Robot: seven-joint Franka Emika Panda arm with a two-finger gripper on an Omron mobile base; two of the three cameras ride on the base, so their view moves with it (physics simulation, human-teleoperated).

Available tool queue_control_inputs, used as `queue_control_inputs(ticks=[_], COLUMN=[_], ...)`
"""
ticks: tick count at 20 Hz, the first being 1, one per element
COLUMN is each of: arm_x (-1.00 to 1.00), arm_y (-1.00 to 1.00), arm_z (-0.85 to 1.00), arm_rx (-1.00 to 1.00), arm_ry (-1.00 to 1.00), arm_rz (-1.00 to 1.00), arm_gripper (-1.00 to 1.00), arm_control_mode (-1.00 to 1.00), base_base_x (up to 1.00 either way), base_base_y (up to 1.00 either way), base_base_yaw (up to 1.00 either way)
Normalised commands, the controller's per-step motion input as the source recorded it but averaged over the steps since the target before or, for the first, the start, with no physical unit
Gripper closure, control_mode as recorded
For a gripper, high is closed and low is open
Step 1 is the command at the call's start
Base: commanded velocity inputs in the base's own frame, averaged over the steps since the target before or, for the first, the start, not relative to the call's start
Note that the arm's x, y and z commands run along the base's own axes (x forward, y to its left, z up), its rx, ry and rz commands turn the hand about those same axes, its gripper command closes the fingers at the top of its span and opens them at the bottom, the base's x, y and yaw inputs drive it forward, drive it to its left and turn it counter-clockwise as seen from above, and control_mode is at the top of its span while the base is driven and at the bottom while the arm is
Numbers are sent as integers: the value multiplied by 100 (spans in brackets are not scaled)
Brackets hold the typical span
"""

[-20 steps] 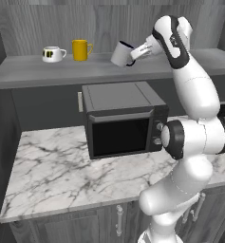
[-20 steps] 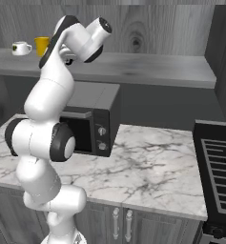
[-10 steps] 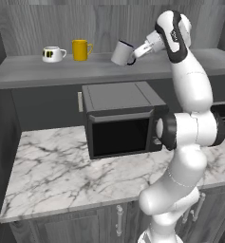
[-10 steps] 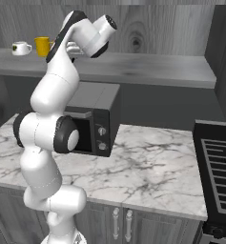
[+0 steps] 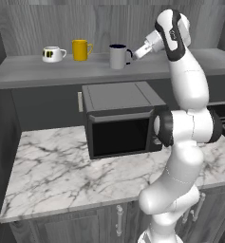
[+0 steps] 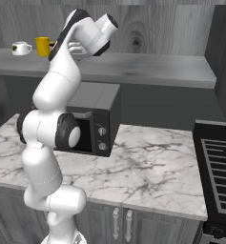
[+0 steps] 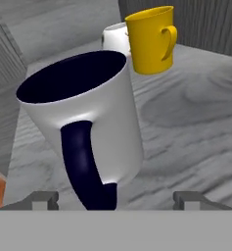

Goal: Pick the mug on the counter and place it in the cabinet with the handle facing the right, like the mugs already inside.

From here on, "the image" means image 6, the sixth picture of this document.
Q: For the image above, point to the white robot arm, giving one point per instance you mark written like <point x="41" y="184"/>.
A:
<point x="51" y="95"/>

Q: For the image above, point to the yellow mug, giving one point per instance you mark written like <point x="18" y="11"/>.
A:
<point x="42" y="46"/>

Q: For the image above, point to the dark grey cabinet door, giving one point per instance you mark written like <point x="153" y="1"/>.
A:
<point x="224" y="63"/>

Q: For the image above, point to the black hob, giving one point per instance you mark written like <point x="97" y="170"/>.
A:
<point x="216" y="171"/>

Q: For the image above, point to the white mug with dark print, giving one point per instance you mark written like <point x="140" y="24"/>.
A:
<point x="20" y="48"/>

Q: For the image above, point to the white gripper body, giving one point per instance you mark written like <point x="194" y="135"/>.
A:
<point x="75" y="49"/>

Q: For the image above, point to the black microwave oven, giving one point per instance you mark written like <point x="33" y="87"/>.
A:
<point x="101" y="105"/>

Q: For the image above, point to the grey cabinet shelf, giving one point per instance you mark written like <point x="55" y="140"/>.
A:
<point x="143" y="68"/>

